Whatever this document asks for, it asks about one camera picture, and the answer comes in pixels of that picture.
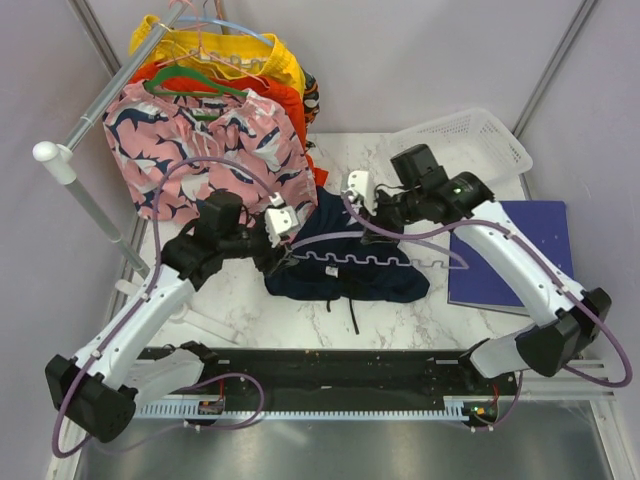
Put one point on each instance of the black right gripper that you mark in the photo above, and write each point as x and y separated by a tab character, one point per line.
380	197

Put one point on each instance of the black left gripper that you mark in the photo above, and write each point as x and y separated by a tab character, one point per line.
267	261

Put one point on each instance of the translucent lilac hanger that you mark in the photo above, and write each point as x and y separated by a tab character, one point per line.
331	257

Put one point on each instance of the navy blue shorts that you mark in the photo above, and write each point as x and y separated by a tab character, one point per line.
311	280

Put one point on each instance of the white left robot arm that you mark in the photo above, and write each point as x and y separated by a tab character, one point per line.
102	385

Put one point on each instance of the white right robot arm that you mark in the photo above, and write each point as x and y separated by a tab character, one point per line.
566	317

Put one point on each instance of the pink shark print shorts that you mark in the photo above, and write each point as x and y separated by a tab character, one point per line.
172	166

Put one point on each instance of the orange shorts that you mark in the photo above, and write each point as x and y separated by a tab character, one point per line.
287	97

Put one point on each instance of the yellow shorts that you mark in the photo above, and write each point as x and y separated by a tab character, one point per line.
282	66

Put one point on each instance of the green hanger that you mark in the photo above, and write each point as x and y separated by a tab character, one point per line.
225	102

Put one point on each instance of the light blue hanger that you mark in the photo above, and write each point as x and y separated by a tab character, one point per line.
192	23

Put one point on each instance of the blue binder folder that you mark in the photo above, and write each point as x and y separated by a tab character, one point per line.
544	223

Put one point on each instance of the white plastic basket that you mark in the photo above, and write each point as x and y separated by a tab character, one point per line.
472	140

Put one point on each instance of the black orange patterned garment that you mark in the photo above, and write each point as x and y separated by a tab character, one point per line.
310	99

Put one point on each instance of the silver clothes rack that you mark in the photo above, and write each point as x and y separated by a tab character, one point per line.
55	158

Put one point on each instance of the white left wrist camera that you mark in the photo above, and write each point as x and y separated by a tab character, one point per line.
281	220

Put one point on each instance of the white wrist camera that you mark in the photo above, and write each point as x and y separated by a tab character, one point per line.
359	195
281	220

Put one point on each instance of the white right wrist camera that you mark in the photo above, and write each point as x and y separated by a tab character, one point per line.
359	195

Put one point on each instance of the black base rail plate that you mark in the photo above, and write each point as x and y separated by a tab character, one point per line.
349	377

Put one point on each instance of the light blue cable duct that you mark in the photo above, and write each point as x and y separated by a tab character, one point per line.
202	408

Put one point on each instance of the pink wire hanger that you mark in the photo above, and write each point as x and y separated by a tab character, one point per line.
227	54

